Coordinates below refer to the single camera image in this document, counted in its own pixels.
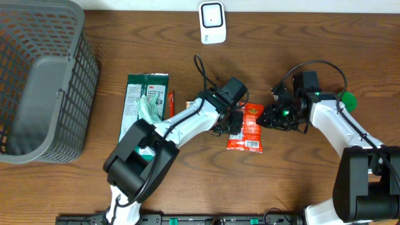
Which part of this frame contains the red snack packet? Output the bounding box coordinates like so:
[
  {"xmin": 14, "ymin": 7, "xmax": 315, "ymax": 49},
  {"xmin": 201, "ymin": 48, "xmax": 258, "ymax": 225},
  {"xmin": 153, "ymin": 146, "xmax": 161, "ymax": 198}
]
[{"xmin": 226, "ymin": 102, "xmax": 264, "ymax": 153}]

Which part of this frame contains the green-lid white jar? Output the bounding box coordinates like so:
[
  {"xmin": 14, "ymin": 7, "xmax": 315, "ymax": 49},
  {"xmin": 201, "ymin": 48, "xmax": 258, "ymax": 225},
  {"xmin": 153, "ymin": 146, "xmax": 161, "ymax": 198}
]
[{"xmin": 337, "ymin": 91, "xmax": 358, "ymax": 113}]

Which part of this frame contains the red coffee stick sachet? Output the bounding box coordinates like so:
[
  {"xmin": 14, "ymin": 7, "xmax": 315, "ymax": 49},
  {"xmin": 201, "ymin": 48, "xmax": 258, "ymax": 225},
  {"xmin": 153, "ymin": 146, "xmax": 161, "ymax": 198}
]
[{"xmin": 167, "ymin": 91, "xmax": 175, "ymax": 118}]

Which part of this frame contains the mint green wipe packet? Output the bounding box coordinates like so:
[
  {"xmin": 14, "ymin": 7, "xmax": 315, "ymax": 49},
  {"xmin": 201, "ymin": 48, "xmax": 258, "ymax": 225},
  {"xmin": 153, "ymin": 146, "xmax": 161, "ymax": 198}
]
[{"xmin": 134, "ymin": 94, "xmax": 161, "ymax": 124}]

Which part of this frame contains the green 3M glove package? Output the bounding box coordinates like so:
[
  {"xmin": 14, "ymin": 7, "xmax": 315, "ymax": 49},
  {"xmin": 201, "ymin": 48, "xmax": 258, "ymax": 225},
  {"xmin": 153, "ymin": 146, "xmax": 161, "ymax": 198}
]
[{"xmin": 119, "ymin": 73, "xmax": 169, "ymax": 140}]

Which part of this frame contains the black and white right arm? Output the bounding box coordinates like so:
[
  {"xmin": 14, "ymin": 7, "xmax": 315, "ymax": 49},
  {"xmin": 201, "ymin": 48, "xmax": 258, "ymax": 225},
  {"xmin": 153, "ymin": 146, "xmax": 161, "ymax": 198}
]
[{"xmin": 256, "ymin": 71, "xmax": 399, "ymax": 224}]

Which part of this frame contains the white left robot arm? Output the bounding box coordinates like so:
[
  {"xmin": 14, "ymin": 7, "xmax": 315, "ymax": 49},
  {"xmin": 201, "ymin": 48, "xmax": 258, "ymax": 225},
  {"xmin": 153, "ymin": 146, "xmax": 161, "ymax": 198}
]
[{"xmin": 103, "ymin": 77, "xmax": 249, "ymax": 224}]

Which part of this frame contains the grey plastic mesh basket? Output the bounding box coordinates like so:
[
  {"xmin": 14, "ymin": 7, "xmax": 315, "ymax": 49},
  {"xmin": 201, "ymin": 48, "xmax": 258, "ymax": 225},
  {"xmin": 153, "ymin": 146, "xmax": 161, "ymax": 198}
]
[{"xmin": 1, "ymin": 1, "xmax": 99, "ymax": 164}]

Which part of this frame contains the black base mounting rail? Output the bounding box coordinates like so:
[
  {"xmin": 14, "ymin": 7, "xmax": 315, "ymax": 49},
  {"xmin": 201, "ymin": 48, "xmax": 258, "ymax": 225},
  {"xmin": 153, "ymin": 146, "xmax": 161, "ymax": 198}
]
[{"xmin": 55, "ymin": 214, "xmax": 306, "ymax": 225}]

